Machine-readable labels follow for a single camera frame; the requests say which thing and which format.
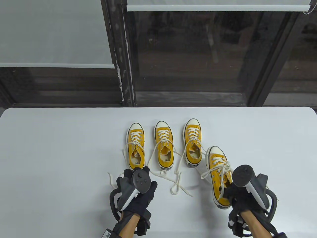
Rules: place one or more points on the person's right forearm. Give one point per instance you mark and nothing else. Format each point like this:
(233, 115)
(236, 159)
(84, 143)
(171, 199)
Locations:
(255, 224)

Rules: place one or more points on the dark window frame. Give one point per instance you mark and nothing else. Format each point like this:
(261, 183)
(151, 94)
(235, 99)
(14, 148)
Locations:
(123, 62)

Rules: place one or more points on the person's left forearm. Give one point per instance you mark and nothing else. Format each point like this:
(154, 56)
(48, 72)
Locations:
(128, 225)

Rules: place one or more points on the white roller blind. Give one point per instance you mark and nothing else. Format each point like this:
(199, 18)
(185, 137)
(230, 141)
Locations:
(210, 7)
(49, 32)

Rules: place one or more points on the white grey tracking controller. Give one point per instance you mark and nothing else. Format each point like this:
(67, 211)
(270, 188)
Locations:
(140, 181)
(242, 176)

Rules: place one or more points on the black grey power box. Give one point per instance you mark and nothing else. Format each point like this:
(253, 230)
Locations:
(279, 235)

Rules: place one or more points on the yellow canvas shoe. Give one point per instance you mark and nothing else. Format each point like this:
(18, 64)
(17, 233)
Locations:
(215, 178)
(161, 162)
(131, 151)
(192, 161)

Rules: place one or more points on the person's right hand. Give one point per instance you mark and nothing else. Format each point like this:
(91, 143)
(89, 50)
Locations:
(240, 198)

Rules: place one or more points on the person's left hand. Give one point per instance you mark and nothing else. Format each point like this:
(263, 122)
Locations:
(143, 200)

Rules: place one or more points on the black power box white label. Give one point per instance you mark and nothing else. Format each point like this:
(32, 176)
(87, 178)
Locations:
(109, 233)

